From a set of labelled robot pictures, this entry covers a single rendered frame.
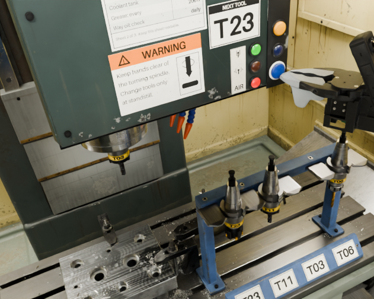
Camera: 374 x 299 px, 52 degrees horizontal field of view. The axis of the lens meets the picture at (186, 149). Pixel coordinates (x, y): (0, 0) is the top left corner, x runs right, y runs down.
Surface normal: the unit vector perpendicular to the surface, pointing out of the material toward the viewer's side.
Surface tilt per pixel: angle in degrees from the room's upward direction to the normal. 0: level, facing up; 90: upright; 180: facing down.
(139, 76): 90
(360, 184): 24
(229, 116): 90
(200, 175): 0
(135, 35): 90
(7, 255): 0
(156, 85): 90
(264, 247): 0
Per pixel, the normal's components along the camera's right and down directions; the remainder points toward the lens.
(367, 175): -0.45, -0.62
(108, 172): 0.40, 0.50
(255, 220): -0.10, -0.82
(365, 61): -0.58, 0.51
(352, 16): -0.90, 0.31
